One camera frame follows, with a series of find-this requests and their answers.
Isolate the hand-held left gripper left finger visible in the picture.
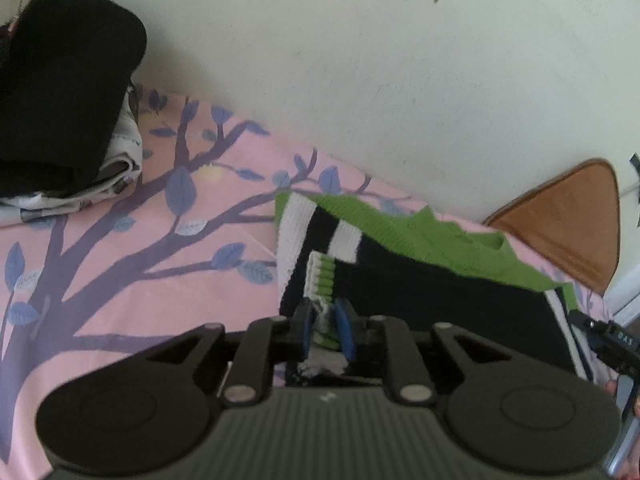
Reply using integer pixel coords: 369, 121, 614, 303
145, 299, 317, 407

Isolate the green black white striped sweater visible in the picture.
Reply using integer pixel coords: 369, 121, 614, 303
274, 191, 598, 386

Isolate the white printed folded cloth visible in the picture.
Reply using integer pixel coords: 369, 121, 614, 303
0, 85, 147, 229

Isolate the black folded cloth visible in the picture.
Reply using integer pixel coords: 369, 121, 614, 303
0, 0, 149, 199

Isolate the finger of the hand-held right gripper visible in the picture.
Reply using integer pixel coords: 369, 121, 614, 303
567, 309, 640, 370

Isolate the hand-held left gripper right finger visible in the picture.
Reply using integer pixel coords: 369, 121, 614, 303
334, 299, 513, 406

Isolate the pink tree print bedsheet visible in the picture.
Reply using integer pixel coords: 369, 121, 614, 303
0, 85, 618, 480

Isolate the brown wooden headboard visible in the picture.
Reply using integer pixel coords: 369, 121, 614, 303
482, 158, 622, 297

